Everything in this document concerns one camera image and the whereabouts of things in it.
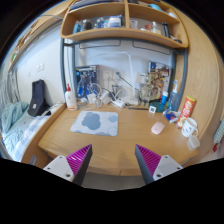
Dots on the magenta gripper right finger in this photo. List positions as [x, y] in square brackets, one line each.
[153, 166]

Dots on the wooden wall shelf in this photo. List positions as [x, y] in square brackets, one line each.
[149, 20]

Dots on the grey cloud mouse pad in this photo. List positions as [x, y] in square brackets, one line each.
[96, 123]

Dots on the pink computer mouse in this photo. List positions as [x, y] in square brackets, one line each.
[157, 128]

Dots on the wooden desk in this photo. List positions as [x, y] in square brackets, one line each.
[116, 155]

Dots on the blue robot model box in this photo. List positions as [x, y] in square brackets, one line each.
[86, 76]

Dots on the white bottle red cap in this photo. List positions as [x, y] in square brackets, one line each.
[70, 99]

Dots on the light blue blanket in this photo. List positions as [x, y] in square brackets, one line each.
[12, 113]

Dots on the blue tube bottle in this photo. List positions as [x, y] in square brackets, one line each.
[164, 98]

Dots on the small white cube clock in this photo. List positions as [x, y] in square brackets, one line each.
[152, 109]

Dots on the white desk lamp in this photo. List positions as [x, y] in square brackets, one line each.
[134, 97]

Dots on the colourful anime poster box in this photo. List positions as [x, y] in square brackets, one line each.
[155, 82]

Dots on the red chips can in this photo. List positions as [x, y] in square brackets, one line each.
[186, 111]

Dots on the clear plastic cup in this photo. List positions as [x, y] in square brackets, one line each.
[193, 142]

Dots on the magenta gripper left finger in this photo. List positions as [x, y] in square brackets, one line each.
[72, 167]

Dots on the black backpack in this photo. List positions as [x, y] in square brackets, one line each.
[38, 105]

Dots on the white power strip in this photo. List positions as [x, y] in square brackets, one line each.
[119, 103]

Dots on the white mug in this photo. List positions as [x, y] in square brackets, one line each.
[189, 128]

